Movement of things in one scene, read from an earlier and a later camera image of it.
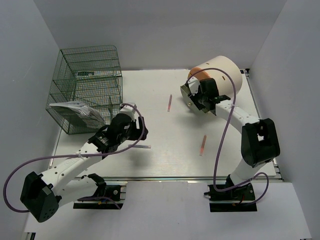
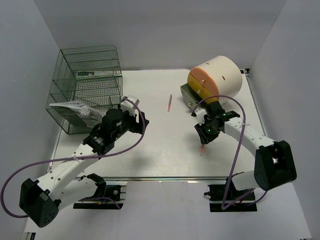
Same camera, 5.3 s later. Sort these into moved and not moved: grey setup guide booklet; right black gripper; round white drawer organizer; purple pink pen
Moved: right black gripper
Not moved: grey setup guide booklet; round white drawer organizer; purple pink pen
